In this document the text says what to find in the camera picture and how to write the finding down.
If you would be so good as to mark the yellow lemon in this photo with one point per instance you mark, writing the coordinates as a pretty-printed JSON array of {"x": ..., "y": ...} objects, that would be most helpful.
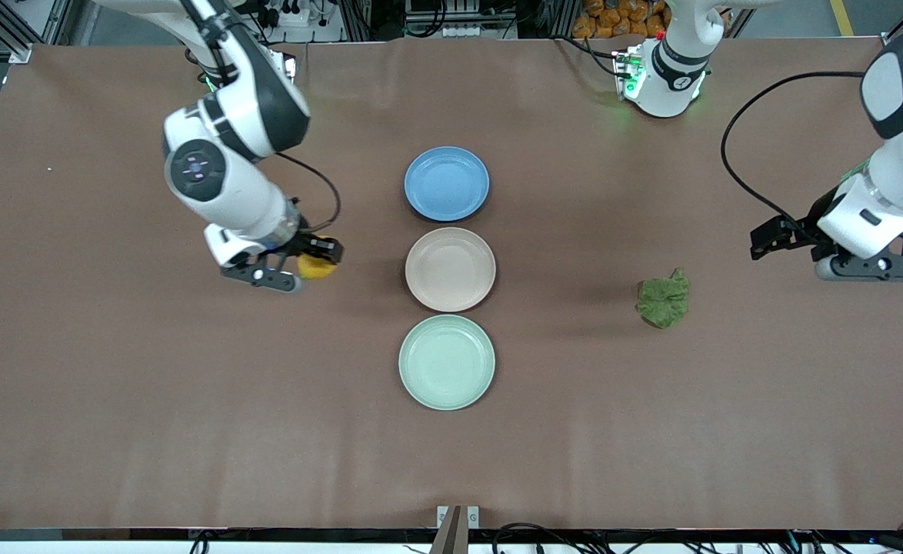
[{"x": 317, "y": 269}]

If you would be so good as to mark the green lettuce leaf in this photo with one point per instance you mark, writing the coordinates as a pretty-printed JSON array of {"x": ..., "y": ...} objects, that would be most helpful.
[{"x": 663, "y": 300}]

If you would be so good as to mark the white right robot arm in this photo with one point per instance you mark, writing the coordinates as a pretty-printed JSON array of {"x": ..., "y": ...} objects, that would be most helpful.
[{"x": 259, "y": 115}]

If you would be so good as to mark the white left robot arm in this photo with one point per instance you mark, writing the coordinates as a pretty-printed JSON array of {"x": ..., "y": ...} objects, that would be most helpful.
[{"x": 674, "y": 69}]

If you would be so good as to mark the beige plate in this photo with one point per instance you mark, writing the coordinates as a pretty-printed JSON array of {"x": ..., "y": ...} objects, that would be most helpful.
[{"x": 450, "y": 269}]

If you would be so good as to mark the blue plate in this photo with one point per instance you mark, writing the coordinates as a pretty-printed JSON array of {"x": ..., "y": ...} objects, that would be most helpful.
[{"x": 447, "y": 185}]

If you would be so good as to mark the mint green plate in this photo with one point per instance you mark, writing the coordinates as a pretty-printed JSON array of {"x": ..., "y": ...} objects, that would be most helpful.
[{"x": 447, "y": 362}]

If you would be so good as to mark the white power strip with plugs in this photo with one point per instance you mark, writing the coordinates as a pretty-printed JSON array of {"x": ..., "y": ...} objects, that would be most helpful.
[{"x": 298, "y": 19}]

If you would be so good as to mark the bag of orange items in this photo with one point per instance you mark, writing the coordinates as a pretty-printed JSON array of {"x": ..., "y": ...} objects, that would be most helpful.
[{"x": 613, "y": 19}]

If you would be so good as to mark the dark electronics rack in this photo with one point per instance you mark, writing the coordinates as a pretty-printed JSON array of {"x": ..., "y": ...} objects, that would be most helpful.
[{"x": 459, "y": 8}]

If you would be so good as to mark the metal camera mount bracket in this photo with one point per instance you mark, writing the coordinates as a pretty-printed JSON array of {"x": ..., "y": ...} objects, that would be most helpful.
[{"x": 458, "y": 531}]

